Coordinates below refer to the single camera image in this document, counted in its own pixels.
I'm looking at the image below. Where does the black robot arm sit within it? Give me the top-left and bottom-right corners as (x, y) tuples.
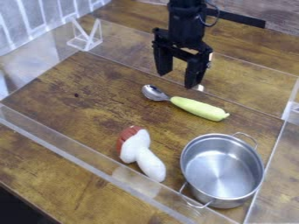
(152, 0), (212, 89)

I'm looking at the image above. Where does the black bar on table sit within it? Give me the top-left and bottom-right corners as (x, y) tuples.
(190, 3), (267, 29)

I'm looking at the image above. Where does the clear acrylic enclosure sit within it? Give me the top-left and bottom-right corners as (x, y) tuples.
(0, 22), (299, 224)

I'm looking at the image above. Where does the green handled metal spoon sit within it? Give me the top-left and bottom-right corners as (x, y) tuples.
(142, 85), (230, 122)

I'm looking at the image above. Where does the clear acrylic triangle bracket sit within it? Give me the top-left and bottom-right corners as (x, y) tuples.
(67, 18), (103, 52)

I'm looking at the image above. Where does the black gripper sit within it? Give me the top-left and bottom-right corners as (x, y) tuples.
(154, 5), (212, 89)

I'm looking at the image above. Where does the plush mushroom toy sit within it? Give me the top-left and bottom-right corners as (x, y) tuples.
(116, 125), (166, 182)

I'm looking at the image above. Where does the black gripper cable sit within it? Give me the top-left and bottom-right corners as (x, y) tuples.
(198, 0), (222, 28)

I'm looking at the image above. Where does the stainless steel pot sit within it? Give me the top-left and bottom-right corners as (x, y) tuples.
(179, 132), (266, 209)

